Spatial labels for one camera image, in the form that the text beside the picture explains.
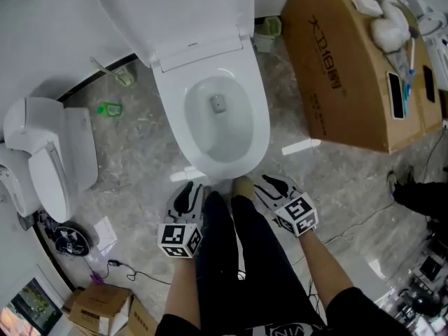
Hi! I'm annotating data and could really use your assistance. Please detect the green plastic bottle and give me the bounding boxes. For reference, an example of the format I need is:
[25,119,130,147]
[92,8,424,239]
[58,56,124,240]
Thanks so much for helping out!
[97,101,124,119]

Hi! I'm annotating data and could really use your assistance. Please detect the green plastic basket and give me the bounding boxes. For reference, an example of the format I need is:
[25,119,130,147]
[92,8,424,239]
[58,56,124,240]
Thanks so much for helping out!
[262,16,282,36]

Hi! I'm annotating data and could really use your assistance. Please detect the green toilet brush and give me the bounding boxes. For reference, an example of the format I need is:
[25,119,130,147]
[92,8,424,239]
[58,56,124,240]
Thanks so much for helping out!
[90,56,136,88]

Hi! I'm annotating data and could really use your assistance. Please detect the white toilet bowl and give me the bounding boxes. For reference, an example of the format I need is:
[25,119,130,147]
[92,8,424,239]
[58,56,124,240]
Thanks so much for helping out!
[184,76,253,163]

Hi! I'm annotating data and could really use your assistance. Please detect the white ceramic fixture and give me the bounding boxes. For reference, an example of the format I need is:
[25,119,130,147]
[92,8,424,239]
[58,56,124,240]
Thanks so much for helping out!
[0,141,40,218]

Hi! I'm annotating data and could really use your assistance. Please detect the large cardboard box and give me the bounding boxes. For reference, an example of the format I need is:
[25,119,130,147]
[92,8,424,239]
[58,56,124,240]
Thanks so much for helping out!
[280,0,444,155]

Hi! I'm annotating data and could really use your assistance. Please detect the framed display screen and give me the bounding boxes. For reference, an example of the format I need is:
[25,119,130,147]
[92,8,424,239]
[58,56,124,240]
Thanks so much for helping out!
[0,277,64,336]

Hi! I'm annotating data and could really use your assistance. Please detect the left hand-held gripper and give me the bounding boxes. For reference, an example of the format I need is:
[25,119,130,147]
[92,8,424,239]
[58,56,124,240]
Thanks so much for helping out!
[157,180,204,259]

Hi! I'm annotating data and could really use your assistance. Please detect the white crumpled cloth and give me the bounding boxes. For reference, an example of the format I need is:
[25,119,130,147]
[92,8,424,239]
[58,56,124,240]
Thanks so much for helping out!
[370,0,411,53]

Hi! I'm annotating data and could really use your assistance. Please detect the grey rectangular object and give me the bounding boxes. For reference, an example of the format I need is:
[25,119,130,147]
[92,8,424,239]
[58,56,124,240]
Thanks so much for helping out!
[209,94,227,115]

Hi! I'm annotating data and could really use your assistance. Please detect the small white toilet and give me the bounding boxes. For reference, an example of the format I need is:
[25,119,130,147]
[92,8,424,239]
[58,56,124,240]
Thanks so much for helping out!
[3,96,99,224]

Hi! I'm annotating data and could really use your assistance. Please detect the white paper sheet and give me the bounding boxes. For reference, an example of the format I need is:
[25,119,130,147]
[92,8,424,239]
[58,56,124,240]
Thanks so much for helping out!
[92,216,118,256]

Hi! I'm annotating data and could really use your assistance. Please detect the small white box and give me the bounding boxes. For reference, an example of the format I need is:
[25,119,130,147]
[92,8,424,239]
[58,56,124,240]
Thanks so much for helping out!
[351,0,384,17]

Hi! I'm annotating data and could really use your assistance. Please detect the blue and white toothbrush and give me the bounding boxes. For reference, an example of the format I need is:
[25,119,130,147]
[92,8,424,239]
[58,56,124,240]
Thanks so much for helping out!
[401,36,419,117]

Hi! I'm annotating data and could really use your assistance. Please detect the round black device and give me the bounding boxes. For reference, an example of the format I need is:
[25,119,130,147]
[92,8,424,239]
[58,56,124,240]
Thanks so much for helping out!
[53,223,93,257]

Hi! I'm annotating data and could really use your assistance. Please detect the white framed black phone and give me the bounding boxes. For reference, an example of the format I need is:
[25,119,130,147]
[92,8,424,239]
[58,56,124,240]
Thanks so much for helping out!
[386,71,407,120]

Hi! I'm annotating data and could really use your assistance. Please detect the spare white seat ring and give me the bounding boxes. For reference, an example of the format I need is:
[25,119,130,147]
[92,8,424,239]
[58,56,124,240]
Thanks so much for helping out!
[417,8,448,39]

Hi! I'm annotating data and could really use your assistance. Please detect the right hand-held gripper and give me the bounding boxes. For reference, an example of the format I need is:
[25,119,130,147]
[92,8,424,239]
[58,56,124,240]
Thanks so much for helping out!
[252,174,319,237]

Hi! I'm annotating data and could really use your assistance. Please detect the white toilet lid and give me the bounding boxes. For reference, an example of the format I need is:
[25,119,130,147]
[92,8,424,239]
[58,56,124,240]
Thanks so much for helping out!
[93,0,256,70]

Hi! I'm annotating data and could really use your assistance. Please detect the white appliance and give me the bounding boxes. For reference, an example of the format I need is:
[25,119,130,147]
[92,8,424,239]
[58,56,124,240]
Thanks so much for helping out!
[424,35,448,91]

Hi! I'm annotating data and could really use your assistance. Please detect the person's right forearm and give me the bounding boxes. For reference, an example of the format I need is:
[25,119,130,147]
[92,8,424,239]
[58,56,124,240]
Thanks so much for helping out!
[299,228,355,311]

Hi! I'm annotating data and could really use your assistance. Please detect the black floor cable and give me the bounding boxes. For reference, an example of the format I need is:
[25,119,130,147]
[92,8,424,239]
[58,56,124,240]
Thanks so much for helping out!
[419,126,448,186]

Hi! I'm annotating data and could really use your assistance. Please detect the person's left forearm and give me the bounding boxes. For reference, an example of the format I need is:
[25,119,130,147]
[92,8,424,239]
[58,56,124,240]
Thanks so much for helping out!
[163,255,197,328]

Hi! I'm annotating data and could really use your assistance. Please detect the flat cardboard box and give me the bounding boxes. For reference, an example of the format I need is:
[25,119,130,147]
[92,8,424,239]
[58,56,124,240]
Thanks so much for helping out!
[127,295,159,336]

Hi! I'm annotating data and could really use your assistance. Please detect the open cardboard box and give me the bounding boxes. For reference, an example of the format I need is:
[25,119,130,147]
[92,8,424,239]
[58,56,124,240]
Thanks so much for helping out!
[67,283,134,336]

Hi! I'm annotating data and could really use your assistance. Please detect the clear plastic container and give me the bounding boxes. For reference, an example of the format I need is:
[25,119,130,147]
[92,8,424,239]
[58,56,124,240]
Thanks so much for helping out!
[253,31,276,54]

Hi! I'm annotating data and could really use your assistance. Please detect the person's tan shoe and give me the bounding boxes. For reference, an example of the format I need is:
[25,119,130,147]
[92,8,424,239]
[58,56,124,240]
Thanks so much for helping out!
[231,176,257,200]

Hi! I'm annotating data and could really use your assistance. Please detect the white toilet seat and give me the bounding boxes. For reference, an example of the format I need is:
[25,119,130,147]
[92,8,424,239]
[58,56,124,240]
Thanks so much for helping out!
[153,36,271,181]

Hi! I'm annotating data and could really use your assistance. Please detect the thin grey floor cable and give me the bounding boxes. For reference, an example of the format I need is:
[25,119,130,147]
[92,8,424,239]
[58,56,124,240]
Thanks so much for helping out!
[321,201,397,245]

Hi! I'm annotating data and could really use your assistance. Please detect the person's black trousers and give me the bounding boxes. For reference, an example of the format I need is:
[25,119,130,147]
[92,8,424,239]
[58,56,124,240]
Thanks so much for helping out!
[195,190,327,332]

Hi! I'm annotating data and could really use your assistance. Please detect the black adapter cable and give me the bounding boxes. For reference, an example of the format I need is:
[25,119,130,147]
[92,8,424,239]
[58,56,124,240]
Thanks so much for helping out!
[118,262,173,286]

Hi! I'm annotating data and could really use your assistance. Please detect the person's black shirt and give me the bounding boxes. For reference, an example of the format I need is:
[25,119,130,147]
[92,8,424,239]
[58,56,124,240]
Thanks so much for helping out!
[156,286,390,336]

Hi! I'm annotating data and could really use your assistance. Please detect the pile of black equipment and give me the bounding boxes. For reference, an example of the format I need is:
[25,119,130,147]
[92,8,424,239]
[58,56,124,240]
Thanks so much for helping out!
[377,255,448,336]

